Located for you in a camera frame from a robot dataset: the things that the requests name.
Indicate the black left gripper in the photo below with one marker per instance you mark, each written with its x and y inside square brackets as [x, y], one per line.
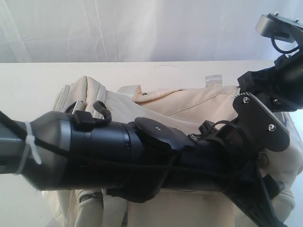
[241, 181]

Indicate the white backdrop curtain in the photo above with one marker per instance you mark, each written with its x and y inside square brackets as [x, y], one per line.
[137, 30]

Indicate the cream duffel bag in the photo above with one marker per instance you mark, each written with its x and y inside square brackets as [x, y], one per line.
[184, 109]

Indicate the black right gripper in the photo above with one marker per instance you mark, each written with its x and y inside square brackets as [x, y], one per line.
[286, 81]

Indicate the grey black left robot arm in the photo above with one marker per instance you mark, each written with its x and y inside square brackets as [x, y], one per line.
[136, 160]

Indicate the white zip tie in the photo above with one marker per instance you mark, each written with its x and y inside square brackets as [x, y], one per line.
[30, 148]

